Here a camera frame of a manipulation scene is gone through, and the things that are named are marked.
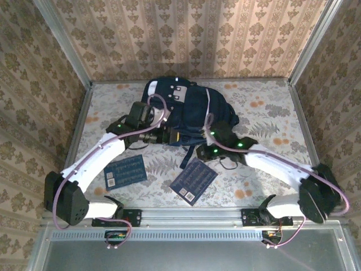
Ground navy blue backpack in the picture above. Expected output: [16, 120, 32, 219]
[142, 76, 240, 170]

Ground navy blue notebook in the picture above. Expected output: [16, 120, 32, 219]
[169, 157, 219, 207]
[103, 154, 148, 189]

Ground floral tablecloth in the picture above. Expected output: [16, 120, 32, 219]
[63, 80, 325, 208]

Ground grey metal panel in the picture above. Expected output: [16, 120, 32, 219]
[27, 221, 358, 271]

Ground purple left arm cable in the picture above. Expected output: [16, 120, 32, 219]
[52, 94, 170, 251]

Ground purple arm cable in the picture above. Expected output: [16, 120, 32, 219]
[205, 112, 350, 249]
[52, 94, 170, 251]

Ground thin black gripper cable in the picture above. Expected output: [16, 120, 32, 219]
[216, 157, 241, 171]

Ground aluminium side rail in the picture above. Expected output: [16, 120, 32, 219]
[53, 84, 94, 207]
[287, 81, 333, 206]

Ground thin aluminium table edge rail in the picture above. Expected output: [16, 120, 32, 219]
[90, 78, 291, 84]

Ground long aluminium mounting rail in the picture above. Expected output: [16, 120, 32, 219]
[42, 207, 346, 226]

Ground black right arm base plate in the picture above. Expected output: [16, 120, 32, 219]
[241, 208, 294, 227]

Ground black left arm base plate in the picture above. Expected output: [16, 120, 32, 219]
[91, 208, 142, 228]

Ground slotted grey cable duct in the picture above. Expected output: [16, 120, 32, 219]
[50, 230, 265, 241]

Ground green circuit board with wires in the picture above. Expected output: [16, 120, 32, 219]
[261, 230, 283, 246]
[104, 230, 127, 246]

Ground aluminium frame post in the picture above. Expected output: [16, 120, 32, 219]
[289, 0, 344, 85]
[33, 0, 93, 89]

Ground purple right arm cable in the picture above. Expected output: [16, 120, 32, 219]
[205, 112, 350, 249]

